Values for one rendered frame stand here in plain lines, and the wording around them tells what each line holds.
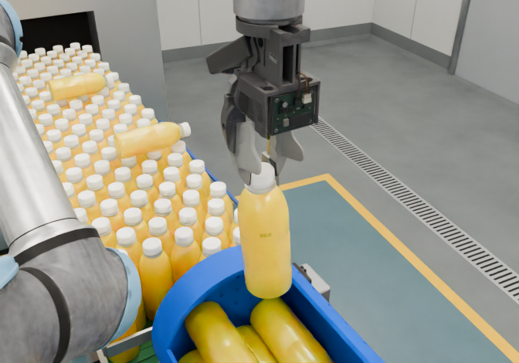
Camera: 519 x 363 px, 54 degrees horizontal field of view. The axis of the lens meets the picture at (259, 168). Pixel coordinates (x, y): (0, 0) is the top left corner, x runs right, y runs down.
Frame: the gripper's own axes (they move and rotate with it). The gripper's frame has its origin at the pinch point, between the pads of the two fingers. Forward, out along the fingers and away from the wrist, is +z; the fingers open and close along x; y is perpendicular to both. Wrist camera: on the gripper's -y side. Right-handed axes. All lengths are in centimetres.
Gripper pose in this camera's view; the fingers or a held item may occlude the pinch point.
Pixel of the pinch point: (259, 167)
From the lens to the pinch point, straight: 65.6
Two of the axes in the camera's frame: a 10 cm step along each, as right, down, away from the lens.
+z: 0.0, 8.5, 5.2
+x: 8.6, -2.7, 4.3
